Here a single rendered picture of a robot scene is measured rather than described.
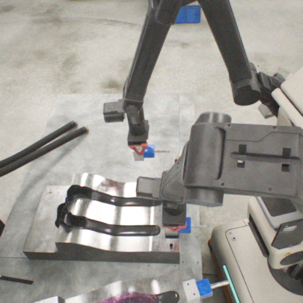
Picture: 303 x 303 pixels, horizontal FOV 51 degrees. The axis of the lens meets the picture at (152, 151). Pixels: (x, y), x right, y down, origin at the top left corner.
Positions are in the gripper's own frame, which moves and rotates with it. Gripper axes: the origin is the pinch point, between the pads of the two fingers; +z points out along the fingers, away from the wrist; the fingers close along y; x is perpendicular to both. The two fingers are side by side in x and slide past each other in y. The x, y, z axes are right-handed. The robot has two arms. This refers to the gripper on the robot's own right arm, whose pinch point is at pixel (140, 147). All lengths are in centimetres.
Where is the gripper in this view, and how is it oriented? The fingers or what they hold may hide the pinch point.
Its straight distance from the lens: 115.0
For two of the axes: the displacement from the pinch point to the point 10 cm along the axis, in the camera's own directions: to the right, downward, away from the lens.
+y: -0.7, 7.5, -6.6
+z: 0.8, 6.6, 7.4
